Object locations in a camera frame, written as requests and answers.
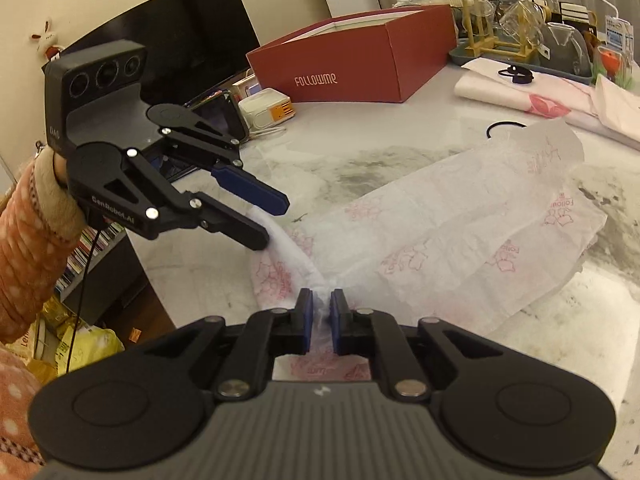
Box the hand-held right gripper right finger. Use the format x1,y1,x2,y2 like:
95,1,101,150
330,288,508,403

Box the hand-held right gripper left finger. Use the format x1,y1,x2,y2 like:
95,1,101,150
133,287,315,402

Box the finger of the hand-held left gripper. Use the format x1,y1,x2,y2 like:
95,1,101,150
111,147,271,252
161,116,291,216

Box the white pink-printed shopping bag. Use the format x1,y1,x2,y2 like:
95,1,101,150
240,120,608,383

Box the black rubber ring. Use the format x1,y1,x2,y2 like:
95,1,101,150
486,121,528,140

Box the person's left forearm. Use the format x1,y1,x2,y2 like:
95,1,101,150
0,150,88,346

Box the yellow plastic bag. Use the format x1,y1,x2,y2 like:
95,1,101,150
30,295,126,376

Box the white power bank orange label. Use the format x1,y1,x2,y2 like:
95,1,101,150
238,87,296,133

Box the white red rabbit plush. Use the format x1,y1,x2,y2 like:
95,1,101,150
30,19,63,61

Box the dark television cabinet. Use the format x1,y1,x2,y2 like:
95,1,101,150
52,220,176,333

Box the black television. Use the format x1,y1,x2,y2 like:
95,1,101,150
42,0,262,126

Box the row of colourful books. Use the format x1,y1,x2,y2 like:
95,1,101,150
52,220,126,293

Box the red cardboard box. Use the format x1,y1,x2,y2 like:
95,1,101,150
246,4,458,104

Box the grey-blue drying tray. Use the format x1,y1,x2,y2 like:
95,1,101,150
448,40,596,86

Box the wooden cup rack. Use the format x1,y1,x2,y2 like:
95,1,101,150
460,0,546,58

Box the large folded pink-print cloth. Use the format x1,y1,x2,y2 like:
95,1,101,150
454,56,601,121

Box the person's orange dotted pyjamas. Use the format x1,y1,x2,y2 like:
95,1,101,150
0,345,46,480

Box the smoky glass pitcher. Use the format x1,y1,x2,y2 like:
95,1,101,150
542,22,593,76

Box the small folded pink-print cloth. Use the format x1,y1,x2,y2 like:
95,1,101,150
592,74,640,151

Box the black striped white mug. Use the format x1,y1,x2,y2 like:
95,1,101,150
557,2,598,28

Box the orange toy in clear box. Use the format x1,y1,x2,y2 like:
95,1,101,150
595,45,631,83

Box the milk carton with straw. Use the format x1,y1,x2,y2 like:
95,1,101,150
600,0,636,56

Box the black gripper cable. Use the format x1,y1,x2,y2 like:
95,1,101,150
70,215,101,361

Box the black hair tie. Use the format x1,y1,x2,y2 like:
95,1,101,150
497,65,535,86

